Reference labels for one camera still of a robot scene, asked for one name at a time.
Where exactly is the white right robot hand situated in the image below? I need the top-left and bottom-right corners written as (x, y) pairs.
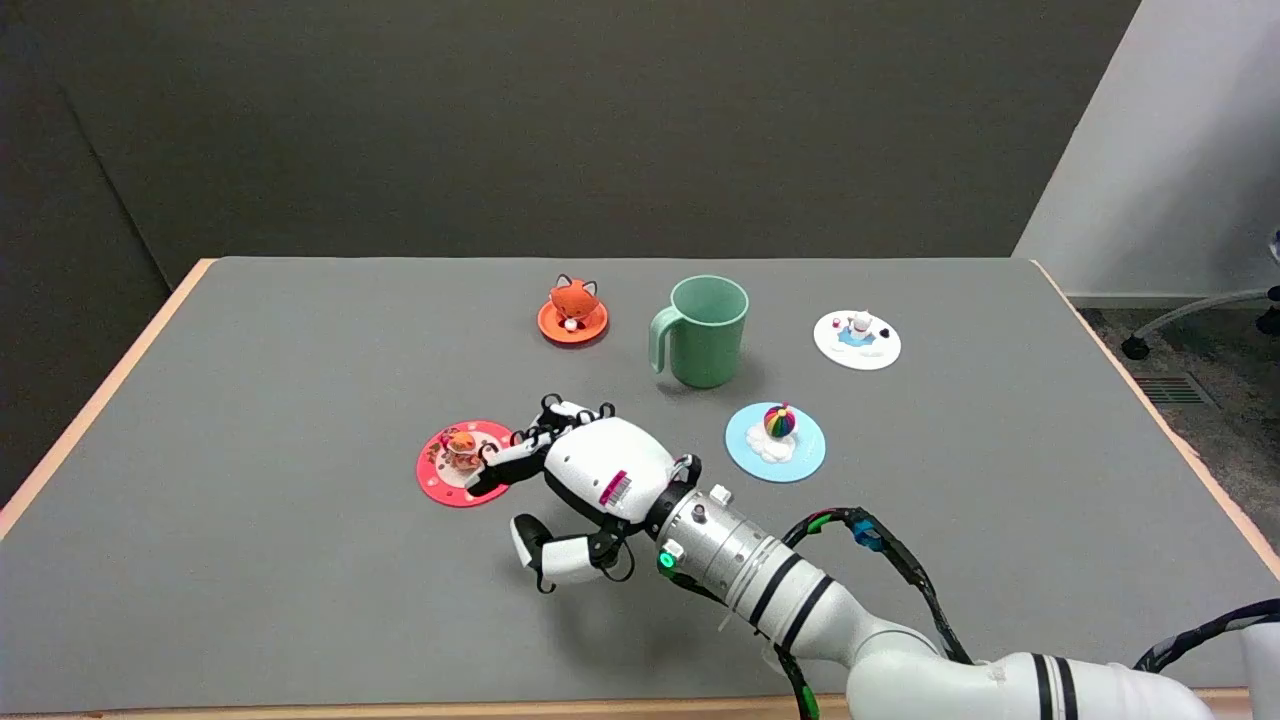
top-left (464, 394), bottom-right (703, 595)

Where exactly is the white cup lid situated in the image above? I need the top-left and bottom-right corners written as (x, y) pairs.
top-left (813, 309), bottom-right (903, 372)

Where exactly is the red cup lid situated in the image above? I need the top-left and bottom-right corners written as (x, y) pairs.
top-left (416, 420), bottom-right (524, 509)

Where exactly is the orange fox cup lid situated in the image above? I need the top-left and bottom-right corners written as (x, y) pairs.
top-left (537, 274), bottom-right (610, 347)

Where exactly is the blue cup lid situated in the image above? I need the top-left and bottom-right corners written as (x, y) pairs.
top-left (725, 402), bottom-right (827, 485)

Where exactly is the green plastic mug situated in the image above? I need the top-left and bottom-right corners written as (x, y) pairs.
top-left (649, 275), bottom-right (750, 390)

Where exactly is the floor vent grille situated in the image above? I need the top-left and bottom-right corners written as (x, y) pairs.
top-left (1135, 375), bottom-right (1216, 408)

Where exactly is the office chair base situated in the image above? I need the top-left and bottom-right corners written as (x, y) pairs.
top-left (1120, 230), bottom-right (1280, 362)

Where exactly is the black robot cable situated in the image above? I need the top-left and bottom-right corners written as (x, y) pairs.
top-left (770, 507), bottom-right (1280, 720)

